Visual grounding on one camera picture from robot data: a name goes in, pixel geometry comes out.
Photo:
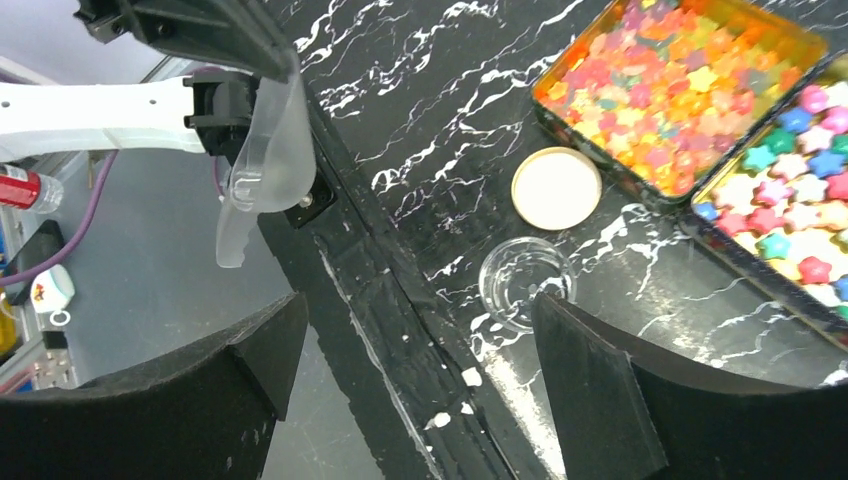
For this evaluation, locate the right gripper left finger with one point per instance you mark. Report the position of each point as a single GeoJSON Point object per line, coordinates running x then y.
{"type": "Point", "coordinates": [206, 410]}

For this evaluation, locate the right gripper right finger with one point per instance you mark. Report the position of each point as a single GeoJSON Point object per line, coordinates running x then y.
{"type": "Point", "coordinates": [625, 408]}

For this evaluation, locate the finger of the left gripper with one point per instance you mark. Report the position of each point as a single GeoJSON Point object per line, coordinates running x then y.
{"type": "Point", "coordinates": [236, 33]}

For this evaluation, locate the translucent plastic scoop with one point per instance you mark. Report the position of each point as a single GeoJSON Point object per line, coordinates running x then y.
{"type": "Point", "coordinates": [274, 169]}

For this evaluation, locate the tin of multicolour star candies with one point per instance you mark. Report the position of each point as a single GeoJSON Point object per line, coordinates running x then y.
{"type": "Point", "coordinates": [776, 211]}

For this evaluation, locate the tin of orange gummy candies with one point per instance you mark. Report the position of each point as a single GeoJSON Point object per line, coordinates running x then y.
{"type": "Point", "coordinates": [659, 93]}

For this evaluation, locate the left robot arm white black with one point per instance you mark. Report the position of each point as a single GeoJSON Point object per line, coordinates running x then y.
{"type": "Point", "coordinates": [197, 113]}

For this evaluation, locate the clear glass jar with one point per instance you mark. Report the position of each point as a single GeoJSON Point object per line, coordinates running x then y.
{"type": "Point", "coordinates": [515, 273]}

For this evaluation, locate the white small cup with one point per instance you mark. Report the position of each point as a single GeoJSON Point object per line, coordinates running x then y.
{"type": "Point", "coordinates": [51, 293]}

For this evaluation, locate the cream round jar lid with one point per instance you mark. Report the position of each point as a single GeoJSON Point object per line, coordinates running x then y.
{"type": "Point", "coordinates": [556, 188]}

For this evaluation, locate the red white bottle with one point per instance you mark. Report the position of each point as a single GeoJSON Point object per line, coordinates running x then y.
{"type": "Point", "coordinates": [30, 191]}

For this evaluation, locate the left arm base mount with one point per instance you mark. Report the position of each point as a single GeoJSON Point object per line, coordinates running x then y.
{"type": "Point", "coordinates": [319, 198]}

